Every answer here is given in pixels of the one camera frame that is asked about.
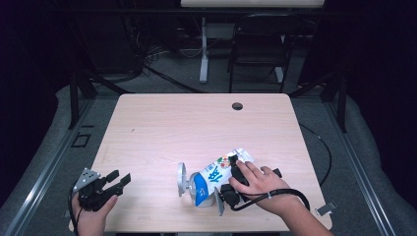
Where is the clear jug with white lid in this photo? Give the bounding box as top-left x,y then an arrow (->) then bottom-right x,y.
176,161 -> 217,208

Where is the thin black floor cable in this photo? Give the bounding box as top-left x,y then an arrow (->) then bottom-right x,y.
298,122 -> 332,188

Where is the hand-held gripper cable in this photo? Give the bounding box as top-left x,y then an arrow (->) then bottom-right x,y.
230,188 -> 311,212
67,183 -> 83,236

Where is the person's left hand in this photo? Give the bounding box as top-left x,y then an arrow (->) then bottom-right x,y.
71,195 -> 119,236

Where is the black metal stand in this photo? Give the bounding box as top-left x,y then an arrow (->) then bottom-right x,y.
288,72 -> 348,134
68,70 -> 99,131

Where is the black folding chair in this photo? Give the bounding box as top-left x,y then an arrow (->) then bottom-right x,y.
227,13 -> 304,94

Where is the grey metal bracket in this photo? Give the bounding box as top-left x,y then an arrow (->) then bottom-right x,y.
315,201 -> 338,216

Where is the left hand-held gripper cable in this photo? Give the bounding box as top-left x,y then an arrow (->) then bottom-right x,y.
67,183 -> 83,236

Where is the white and blue milk bag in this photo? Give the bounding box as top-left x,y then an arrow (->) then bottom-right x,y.
189,147 -> 255,207

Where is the right hand-held gripper cable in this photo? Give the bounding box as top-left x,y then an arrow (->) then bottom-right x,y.
230,188 -> 311,212

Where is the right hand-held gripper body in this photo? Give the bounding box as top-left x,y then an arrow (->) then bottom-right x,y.
214,182 -> 251,217

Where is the white desk with white legs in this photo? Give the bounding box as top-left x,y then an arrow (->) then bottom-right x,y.
180,0 -> 326,85

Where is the aluminium floor rail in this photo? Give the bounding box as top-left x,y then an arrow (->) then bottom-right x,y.
3,97 -> 96,236
324,101 -> 397,236

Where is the bundle of hanging cables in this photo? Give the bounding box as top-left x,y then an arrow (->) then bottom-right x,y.
119,0 -> 165,68

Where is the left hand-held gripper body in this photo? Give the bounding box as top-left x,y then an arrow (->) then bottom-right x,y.
72,167 -> 124,212

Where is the thick black floor cable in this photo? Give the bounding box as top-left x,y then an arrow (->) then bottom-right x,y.
144,63 -> 206,94

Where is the person's right hand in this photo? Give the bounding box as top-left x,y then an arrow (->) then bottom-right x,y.
228,160 -> 296,215

